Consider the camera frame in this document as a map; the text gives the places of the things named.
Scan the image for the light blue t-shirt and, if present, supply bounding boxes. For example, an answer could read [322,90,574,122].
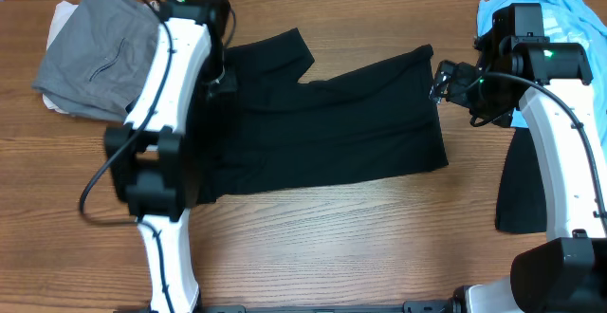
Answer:
[476,0,606,147]

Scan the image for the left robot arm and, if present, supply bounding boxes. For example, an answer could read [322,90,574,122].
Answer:
[101,0,238,312]

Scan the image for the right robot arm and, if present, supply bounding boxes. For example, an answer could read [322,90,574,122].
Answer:
[430,3,606,312]

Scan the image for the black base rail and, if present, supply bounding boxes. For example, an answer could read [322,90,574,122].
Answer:
[113,299,464,313]

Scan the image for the grey folded shorts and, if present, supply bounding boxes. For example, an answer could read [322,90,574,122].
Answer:
[32,0,159,122]

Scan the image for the white folded garment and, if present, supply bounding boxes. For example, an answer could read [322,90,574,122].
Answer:
[42,1,78,115]

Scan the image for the black t-shirt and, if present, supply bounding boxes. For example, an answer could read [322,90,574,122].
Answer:
[198,29,448,203]

